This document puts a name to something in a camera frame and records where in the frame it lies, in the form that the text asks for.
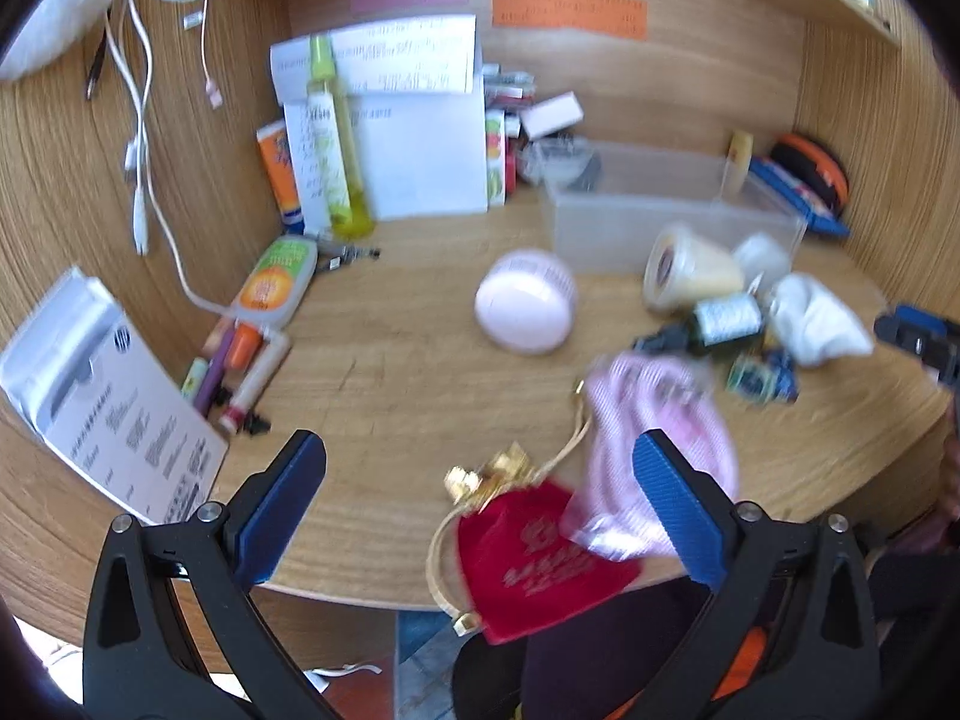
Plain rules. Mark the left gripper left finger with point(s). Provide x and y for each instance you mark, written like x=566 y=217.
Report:
x=139 y=659

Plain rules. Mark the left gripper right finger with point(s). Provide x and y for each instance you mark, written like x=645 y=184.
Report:
x=821 y=660

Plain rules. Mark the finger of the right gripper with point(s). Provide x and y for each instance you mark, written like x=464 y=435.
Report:
x=931 y=339

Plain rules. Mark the white cloth pouch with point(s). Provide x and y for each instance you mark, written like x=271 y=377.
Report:
x=812 y=324

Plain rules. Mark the blue Max staples box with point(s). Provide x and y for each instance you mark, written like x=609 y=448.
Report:
x=769 y=378

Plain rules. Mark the frosted round container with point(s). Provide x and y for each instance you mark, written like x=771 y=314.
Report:
x=763 y=262

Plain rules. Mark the dark green spray bottle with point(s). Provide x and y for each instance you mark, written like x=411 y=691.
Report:
x=714 y=327

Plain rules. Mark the beige powder jar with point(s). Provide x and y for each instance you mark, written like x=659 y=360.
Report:
x=684 y=268

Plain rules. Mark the red velvet pouch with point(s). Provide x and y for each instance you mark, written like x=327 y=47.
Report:
x=499 y=564

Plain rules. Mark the pink round case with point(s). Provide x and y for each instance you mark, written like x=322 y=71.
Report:
x=527 y=302

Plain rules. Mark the blue patchwork pencil pouch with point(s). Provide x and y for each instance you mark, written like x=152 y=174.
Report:
x=806 y=203

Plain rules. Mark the black orange zip case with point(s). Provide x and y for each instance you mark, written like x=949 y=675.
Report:
x=816 y=166

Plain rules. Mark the yellow small lotion bottle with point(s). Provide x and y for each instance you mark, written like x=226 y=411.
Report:
x=739 y=157

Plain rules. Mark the white printed manual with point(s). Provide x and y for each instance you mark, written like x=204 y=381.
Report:
x=83 y=378

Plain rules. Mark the pens and markers group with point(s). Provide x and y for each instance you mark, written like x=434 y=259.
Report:
x=232 y=372

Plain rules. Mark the clear plastic storage bin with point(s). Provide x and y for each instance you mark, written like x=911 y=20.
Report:
x=604 y=215

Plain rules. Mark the white orange lotion tube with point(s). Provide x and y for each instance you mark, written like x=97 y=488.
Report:
x=271 y=295

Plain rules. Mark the bowl of trinkets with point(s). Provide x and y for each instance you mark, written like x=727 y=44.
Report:
x=572 y=162

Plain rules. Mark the white small box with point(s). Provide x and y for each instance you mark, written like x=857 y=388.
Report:
x=551 y=116

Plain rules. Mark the orange sticky note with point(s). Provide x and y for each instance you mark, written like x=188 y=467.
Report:
x=626 y=19

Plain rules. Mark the stack of books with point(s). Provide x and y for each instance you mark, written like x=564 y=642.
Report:
x=506 y=95

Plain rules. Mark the yellow green spray bottle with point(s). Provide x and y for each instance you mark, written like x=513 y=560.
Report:
x=330 y=122

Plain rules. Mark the orange sunscreen tube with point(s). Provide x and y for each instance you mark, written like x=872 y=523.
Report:
x=276 y=158

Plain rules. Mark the white folded paper sheets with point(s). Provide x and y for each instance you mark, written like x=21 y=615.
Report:
x=415 y=95

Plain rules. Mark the white fluffy plush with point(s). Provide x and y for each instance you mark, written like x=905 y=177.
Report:
x=49 y=32

